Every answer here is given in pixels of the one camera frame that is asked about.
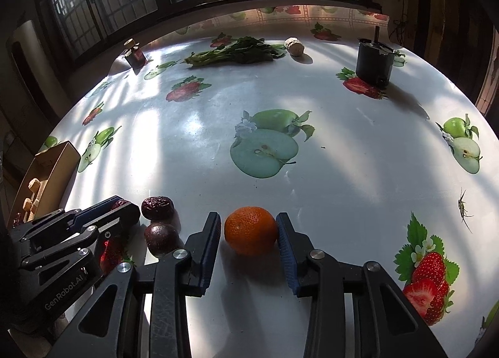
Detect dark purple plum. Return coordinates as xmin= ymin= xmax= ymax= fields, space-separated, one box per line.
xmin=144 ymin=223 xmax=182 ymax=258

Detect orange tangerine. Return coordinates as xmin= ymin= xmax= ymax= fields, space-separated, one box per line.
xmin=224 ymin=206 xmax=278 ymax=257

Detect dark red date right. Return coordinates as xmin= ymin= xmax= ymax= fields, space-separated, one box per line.
xmin=140 ymin=196 xmax=175 ymax=221

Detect beige chunk small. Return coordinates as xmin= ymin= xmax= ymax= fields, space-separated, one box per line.
xmin=22 ymin=198 xmax=34 ymax=212

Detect brown cardboard tray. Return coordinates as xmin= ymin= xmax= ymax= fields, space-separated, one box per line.
xmin=7 ymin=141 xmax=80 ymax=229

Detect beige chunk far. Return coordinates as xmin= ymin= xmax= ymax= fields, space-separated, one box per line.
xmin=28 ymin=178 xmax=41 ymax=193

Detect small dark red jar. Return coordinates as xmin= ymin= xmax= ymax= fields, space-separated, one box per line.
xmin=124 ymin=38 xmax=146 ymax=70

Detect white standing air conditioner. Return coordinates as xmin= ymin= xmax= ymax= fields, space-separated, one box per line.
xmin=6 ymin=21 xmax=71 ymax=126

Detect green leafy vegetable bunch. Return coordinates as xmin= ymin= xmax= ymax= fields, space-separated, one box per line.
xmin=183 ymin=36 xmax=287 ymax=67

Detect black cup with plant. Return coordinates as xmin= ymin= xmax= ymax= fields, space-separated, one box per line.
xmin=355 ymin=26 xmax=395 ymax=90

